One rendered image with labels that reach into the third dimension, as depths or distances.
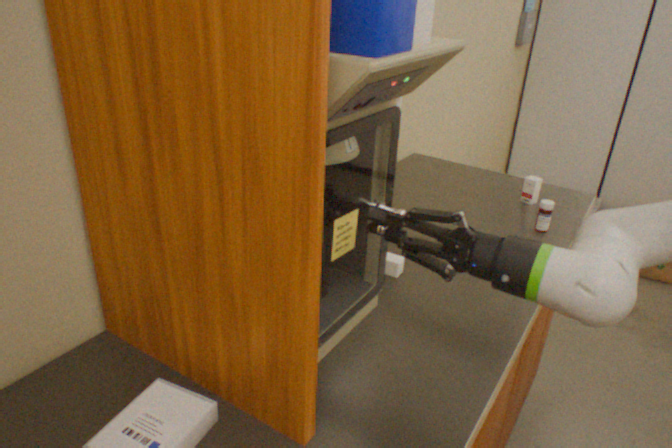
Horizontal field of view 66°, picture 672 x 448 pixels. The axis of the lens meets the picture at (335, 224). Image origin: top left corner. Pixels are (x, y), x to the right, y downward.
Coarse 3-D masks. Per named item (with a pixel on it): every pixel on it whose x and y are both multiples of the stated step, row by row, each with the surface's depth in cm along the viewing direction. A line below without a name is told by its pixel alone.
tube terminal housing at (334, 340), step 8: (384, 104) 91; (392, 104) 93; (360, 112) 84; (368, 112) 87; (376, 112) 89; (336, 120) 79; (344, 120) 81; (352, 120) 83; (328, 128) 77; (376, 296) 113; (368, 304) 110; (376, 304) 114; (360, 312) 108; (368, 312) 112; (352, 320) 105; (360, 320) 109; (344, 328) 103; (352, 328) 107; (336, 336) 101; (344, 336) 104; (328, 344) 99; (336, 344) 102; (320, 352) 97
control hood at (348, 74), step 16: (416, 48) 73; (432, 48) 74; (448, 48) 78; (464, 48) 85; (336, 64) 62; (352, 64) 61; (368, 64) 60; (384, 64) 63; (400, 64) 67; (416, 64) 73; (432, 64) 80; (336, 80) 63; (352, 80) 62; (368, 80) 64; (416, 80) 84; (336, 96) 64; (352, 96) 66; (400, 96) 89
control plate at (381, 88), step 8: (408, 72) 74; (416, 72) 77; (384, 80) 69; (392, 80) 72; (400, 80) 75; (408, 80) 79; (368, 88) 67; (376, 88) 70; (384, 88) 73; (392, 88) 77; (400, 88) 81; (360, 96) 69; (368, 96) 72; (392, 96) 83; (352, 104) 70; (368, 104) 77; (376, 104) 81; (336, 112) 69; (344, 112) 72; (352, 112) 75; (328, 120) 70
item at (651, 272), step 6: (666, 264) 305; (642, 270) 313; (648, 270) 311; (654, 270) 309; (660, 270) 308; (666, 270) 306; (642, 276) 314; (648, 276) 313; (654, 276) 311; (660, 276) 309; (666, 276) 308; (666, 282) 309
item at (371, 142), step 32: (352, 128) 81; (384, 128) 90; (352, 160) 84; (384, 160) 94; (352, 192) 87; (384, 192) 98; (352, 256) 94; (384, 256) 107; (320, 288) 87; (352, 288) 98; (320, 320) 90
